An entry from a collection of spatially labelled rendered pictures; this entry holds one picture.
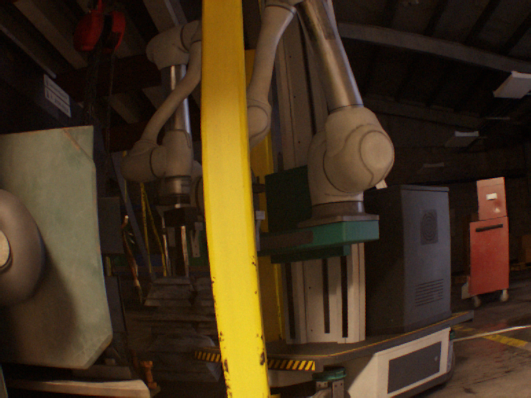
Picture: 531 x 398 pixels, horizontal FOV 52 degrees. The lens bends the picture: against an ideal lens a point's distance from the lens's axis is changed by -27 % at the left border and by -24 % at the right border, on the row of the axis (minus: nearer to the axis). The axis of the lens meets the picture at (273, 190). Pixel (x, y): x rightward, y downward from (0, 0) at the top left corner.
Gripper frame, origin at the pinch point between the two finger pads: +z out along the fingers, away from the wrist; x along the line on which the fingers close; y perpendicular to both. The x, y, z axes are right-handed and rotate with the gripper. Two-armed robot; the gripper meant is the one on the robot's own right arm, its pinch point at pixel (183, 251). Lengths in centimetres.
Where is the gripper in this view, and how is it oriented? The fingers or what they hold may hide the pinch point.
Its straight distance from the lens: 217.7
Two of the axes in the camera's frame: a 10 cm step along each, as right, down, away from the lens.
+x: -6.5, 1.4, 7.5
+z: 0.7, 9.9, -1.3
